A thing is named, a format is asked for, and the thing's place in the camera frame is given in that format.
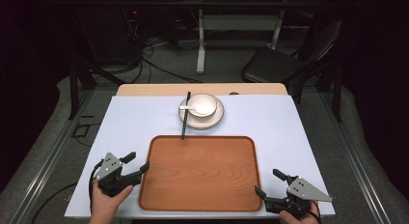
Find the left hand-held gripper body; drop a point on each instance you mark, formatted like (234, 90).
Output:
(108, 167)

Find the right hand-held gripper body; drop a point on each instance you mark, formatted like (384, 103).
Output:
(300, 190)

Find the person's right hand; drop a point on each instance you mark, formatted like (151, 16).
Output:
(297, 218)

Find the person's left hand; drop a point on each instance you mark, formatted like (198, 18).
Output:
(107, 206)

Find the white table mat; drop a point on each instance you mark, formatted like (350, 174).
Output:
(135, 121)

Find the wooden tray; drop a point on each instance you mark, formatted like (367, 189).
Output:
(201, 175)

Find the black chopsticks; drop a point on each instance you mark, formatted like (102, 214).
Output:
(185, 117)

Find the wooden table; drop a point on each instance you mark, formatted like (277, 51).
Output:
(154, 89)

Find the white spoon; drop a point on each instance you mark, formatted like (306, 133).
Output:
(193, 109)

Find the white plate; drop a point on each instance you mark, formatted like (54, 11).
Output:
(210, 121)

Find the black metal stand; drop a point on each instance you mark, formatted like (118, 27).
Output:
(74, 89)

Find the white bowl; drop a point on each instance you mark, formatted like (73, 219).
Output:
(205, 105)

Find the black chair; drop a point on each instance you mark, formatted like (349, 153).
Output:
(273, 64)

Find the white-framed table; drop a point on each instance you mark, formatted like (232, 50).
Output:
(238, 22)

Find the metal floor rail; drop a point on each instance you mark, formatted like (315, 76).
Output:
(48, 159)
(357, 166)

